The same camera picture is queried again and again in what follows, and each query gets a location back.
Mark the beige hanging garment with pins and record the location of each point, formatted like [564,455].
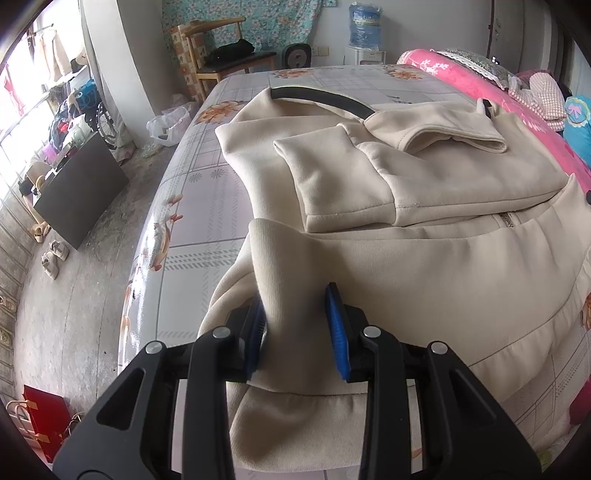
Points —
[53,53]

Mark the purple plastic container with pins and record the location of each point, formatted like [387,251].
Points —
[51,152]

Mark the round black fan heater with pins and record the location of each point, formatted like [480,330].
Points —
[296,56]

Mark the red gift bag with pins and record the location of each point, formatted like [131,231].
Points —
[44,415]

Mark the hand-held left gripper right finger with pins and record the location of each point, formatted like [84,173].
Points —
[337,337]

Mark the lace-edged grey pillow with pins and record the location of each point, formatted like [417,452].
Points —
[475,62]

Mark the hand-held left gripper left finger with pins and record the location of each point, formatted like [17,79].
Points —
[256,341]

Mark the pink checkered cloth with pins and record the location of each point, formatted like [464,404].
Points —
[545,94]

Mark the cream zip jacket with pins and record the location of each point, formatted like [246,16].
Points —
[415,277]

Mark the red hanging garment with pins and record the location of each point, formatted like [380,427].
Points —
[14,92]

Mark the black bag on chair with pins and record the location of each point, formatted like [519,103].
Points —
[231,50]

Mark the beige shoe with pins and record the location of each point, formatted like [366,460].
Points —
[59,249]
[50,266]

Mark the white plastic bag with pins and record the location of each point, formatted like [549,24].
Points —
[168,124]

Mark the wooden chair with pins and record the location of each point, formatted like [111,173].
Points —
[256,57]

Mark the blue water jug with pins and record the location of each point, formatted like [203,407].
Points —
[364,25]

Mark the teal floral hanging cloth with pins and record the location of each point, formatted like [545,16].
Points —
[277,18]

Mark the wheelchair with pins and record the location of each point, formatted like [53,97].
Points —
[104,124]

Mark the white water dispenser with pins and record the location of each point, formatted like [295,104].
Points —
[364,56]

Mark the bed with plaid sheet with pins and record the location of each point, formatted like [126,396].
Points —
[198,207]

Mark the maroon cloth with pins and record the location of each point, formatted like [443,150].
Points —
[535,77]

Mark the beige handbag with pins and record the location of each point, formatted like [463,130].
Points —
[18,422]

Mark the beige sandal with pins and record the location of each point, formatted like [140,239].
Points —
[41,230]

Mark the pink fleece blanket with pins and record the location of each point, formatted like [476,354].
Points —
[461,78]

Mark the patterned cardboard box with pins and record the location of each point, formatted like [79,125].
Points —
[184,60]

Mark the dark low cabinet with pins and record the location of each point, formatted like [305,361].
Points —
[78,194]

